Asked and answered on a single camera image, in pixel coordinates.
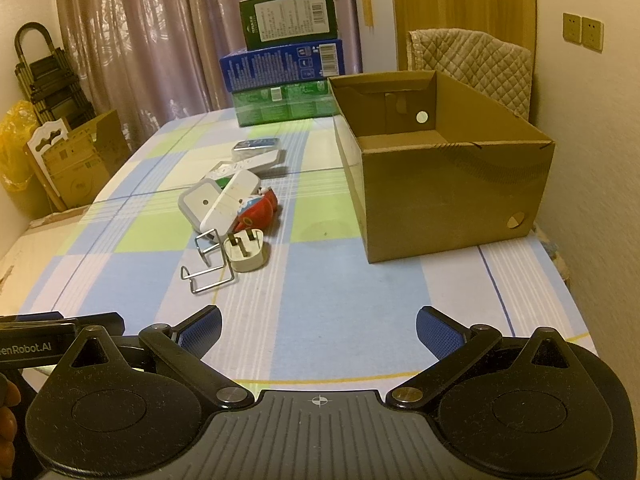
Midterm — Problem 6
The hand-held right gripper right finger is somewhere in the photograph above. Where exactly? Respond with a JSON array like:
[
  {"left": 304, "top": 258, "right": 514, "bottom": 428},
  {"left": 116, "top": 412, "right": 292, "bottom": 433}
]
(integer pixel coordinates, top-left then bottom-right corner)
[{"left": 386, "top": 306, "right": 583, "bottom": 411}]

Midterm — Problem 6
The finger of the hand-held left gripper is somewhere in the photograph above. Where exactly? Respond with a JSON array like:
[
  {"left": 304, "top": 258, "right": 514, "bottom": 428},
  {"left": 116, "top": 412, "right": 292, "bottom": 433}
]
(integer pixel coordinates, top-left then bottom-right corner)
[{"left": 62, "top": 311, "right": 126, "bottom": 336}]

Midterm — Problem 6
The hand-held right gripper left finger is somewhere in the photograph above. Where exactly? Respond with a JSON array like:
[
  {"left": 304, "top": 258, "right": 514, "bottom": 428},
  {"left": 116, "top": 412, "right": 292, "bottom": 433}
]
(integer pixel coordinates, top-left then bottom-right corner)
[{"left": 55, "top": 306, "right": 255, "bottom": 411}]

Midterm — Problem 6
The metal wire clip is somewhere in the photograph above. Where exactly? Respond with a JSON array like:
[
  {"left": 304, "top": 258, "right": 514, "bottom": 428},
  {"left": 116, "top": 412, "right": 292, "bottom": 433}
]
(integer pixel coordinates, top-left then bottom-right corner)
[
  {"left": 194, "top": 227, "right": 226, "bottom": 266},
  {"left": 180, "top": 259, "right": 236, "bottom": 295}
]

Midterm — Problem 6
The white plug adapter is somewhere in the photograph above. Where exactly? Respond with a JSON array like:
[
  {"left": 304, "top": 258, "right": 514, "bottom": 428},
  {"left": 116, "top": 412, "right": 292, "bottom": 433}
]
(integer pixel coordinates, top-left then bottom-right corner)
[{"left": 222, "top": 230, "right": 271, "bottom": 273}]

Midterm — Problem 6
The grey white square device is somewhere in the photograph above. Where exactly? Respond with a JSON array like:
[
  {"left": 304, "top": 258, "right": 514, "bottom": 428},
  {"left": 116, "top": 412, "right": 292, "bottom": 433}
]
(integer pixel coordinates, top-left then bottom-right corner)
[{"left": 177, "top": 180, "right": 223, "bottom": 231}]

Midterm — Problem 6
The red white toy figure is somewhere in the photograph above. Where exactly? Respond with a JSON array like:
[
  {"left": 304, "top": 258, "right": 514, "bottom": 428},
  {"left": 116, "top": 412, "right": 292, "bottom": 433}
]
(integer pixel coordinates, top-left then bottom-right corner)
[{"left": 235, "top": 187, "right": 279, "bottom": 235}]

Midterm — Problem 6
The brown cardboard box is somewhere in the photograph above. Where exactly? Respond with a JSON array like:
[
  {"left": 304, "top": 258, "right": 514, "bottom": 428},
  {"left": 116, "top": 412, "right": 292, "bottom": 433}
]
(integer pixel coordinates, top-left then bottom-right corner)
[{"left": 327, "top": 71, "right": 556, "bottom": 264}]

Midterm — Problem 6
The white rectangular device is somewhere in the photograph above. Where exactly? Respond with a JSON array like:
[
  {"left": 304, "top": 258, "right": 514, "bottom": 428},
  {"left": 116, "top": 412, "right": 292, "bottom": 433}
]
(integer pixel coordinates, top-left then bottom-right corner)
[{"left": 202, "top": 170, "right": 261, "bottom": 233}]

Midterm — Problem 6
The white remote control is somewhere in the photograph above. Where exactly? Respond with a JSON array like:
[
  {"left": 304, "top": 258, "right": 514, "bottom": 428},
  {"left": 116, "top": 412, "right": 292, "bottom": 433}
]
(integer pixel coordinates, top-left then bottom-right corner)
[{"left": 204, "top": 149, "right": 286, "bottom": 182}]

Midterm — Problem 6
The blue-label card pack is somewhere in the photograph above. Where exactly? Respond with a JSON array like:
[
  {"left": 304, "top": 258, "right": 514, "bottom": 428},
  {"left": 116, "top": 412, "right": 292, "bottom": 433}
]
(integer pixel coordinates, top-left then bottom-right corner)
[{"left": 231, "top": 138, "right": 281, "bottom": 156}]

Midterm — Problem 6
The person's left hand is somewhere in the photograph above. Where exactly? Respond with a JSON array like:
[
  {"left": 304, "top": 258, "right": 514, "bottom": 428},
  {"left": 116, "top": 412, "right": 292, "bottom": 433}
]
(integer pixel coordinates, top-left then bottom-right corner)
[{"left": 0, "top": 375, "right": 22, "bottom": 463}]

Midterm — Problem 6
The flat cardboard sheet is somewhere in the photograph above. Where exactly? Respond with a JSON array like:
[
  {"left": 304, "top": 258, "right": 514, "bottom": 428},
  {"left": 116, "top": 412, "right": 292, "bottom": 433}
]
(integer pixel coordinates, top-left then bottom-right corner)
[{"left": 27, "top": 205, "right": 93, "bottom": 228}]

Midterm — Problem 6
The checked tablecloth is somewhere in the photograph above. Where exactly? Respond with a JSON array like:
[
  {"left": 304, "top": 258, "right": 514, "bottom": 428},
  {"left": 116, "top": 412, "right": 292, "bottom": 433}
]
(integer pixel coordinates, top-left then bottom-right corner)
[{"left": 0, "top": 107, "right": 591, "bottom": 396}]

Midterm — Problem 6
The printed cardboard carton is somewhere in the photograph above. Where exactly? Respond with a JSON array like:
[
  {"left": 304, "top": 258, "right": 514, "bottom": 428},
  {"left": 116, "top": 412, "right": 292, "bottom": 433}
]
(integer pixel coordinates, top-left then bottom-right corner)
[{"left": 27, "top": 109, "right": 132, "bottom": 209}]

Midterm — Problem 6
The yellow plastic bag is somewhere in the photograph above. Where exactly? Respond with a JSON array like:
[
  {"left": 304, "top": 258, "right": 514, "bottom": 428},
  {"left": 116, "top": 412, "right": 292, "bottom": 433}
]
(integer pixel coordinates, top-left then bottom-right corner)
[{"left": 0, "top": 100, "right": 38, "bottom": 191}]

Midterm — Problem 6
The light green box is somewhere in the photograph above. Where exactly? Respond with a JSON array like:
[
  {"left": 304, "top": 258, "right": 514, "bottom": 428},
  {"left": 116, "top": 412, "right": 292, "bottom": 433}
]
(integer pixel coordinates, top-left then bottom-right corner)
[{"left": 231, "top": 80, "right": 335, "bottom": 127}]

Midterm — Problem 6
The black folding cart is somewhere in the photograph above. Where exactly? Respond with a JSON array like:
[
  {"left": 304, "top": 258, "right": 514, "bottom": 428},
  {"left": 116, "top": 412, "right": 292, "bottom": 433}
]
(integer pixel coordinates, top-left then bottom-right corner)
[{"left": 14, "top": 22, "right": 96, "bottom": 131}]

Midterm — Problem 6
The beige quilted chair cover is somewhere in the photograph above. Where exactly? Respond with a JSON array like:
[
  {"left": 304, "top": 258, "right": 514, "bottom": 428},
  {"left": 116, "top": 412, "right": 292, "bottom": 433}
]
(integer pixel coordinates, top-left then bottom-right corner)
[{"left": 406, "top": 29, "right": 534, "bottom": 121}]

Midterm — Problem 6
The blue box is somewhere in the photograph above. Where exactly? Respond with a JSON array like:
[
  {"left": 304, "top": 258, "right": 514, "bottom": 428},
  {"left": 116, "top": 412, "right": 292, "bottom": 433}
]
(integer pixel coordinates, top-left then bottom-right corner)
[{"left": 219, "top": 39, "right": 345, "bottom": 93}]

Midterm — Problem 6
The mauve curtain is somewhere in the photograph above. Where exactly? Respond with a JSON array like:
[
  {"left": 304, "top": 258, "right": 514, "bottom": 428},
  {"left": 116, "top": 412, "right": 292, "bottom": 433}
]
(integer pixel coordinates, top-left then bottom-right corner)
[{"left": 52, "top": 0, "right": 363, "bottom": 153}]

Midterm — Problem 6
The dark green box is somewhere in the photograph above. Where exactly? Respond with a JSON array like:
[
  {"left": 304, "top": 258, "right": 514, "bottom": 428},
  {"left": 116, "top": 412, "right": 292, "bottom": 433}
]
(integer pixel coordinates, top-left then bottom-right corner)
[{"left": 239, "top": 0, "right": 338, "bottom": 52}]

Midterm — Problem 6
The wooden door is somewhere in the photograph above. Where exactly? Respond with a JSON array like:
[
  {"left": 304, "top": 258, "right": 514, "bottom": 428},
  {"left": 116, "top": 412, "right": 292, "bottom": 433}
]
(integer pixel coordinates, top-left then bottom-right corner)
[{"left": 389, "top": 0, "right": 538, "bottom": 121}]

